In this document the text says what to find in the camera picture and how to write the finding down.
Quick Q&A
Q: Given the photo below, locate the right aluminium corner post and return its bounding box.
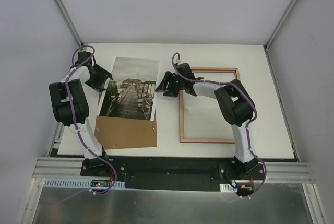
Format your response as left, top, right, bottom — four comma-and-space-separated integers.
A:
264, 0, 299, 52

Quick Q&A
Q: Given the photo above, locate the transparent plastic sheet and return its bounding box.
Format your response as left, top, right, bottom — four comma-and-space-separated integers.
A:
182, 70, 237, 139

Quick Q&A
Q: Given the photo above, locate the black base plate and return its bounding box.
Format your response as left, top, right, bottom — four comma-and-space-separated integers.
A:
80, 156, 265, 192

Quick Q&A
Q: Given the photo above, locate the left white cable duct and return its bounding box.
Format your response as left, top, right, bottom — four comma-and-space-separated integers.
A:
44, 178, 125, 190

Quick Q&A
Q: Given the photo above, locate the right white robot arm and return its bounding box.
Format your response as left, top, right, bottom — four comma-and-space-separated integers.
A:
155, 63, 258, 180

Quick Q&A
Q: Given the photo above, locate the left aluminium corner post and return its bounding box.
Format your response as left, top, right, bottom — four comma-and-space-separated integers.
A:
53, 0, 83, 46

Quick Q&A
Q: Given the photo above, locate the aluminium corner post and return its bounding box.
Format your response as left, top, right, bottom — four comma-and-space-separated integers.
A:
53, 0, 83, 46
264, 0, 299, 52

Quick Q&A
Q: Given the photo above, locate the blue wooden picture frame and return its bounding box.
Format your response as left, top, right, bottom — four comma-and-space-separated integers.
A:
179, 67, 240, 144

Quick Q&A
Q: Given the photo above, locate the white cable duct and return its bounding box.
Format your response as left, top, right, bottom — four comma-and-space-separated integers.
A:
44, 178, 125, 190
219, 184, 237, 193

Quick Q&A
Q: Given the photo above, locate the right white cable duct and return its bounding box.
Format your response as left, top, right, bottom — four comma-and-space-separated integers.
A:
219, 184, 237, 193

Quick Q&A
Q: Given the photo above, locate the aluminium front rail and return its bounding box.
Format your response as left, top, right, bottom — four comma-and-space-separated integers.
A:
18, 157, 326, 223

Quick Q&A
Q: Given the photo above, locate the brown cardboard backing board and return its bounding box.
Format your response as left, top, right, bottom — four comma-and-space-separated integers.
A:
95, 116, 157, 149

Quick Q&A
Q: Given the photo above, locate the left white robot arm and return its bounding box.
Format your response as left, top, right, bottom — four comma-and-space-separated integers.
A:
49, 47, 112, 176

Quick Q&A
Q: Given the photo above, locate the pier landscape photo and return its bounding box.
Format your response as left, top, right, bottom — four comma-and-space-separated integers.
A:
97, 57, 160, 121

